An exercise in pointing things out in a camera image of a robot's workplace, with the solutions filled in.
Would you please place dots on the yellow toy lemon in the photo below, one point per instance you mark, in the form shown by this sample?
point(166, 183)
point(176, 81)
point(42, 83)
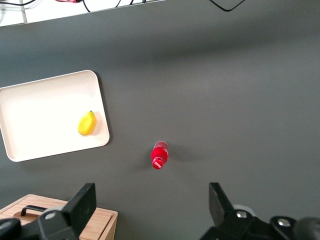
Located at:
point(87, 123)

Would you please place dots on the wooden two-drawer cabinet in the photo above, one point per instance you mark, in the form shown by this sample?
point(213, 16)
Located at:
point(113, 220)

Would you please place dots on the cream rectangular plastic tray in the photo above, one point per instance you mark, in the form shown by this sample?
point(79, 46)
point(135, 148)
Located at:
point(45, 112)

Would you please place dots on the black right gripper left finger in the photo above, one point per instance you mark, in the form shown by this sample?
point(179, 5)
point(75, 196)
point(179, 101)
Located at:
point(80, 212)

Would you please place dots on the red coke bottle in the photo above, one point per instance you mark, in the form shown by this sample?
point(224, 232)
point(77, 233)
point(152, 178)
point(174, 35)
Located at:
point(160, 153)

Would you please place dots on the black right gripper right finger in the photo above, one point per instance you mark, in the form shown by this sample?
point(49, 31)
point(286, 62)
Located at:
point(222, 212)

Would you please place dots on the wooden drawer front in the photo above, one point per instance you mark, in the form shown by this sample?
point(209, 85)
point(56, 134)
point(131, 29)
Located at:
point(92, 221)

